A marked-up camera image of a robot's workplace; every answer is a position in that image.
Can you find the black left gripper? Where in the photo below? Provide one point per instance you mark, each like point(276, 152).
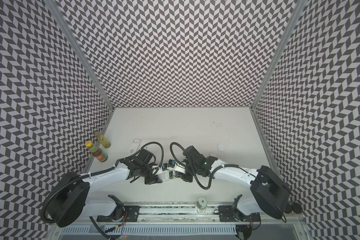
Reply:
point(153, 181)

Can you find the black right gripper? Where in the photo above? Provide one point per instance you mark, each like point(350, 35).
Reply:
point(186, 176)

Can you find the white air conditioner remote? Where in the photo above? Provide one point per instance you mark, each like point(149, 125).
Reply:
point(135, 146)

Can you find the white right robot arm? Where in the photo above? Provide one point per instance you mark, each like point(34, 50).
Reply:
point(270, 194)

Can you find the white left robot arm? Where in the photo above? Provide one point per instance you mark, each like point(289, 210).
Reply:
point(72, 197)

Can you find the yellow-green drink bottle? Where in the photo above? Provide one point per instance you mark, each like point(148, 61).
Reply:
point(102, 139)

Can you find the red tea bottle yellow cap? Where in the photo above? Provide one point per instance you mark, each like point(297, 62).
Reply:
point(96, 151)

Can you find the black round disc pair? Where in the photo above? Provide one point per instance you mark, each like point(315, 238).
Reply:
point(294, 207)

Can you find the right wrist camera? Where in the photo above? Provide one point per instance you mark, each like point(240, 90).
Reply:
point(174, 166)

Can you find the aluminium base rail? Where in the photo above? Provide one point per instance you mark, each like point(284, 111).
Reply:
point(183, 213)

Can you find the aluminium left corner post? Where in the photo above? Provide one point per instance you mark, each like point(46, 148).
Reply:
point(59, 18)

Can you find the aluminium corner post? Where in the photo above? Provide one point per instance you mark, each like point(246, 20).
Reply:
point(59, 18)
point(293, 21)

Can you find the aluminium right corner post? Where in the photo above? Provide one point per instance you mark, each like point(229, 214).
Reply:
point(293, 21)

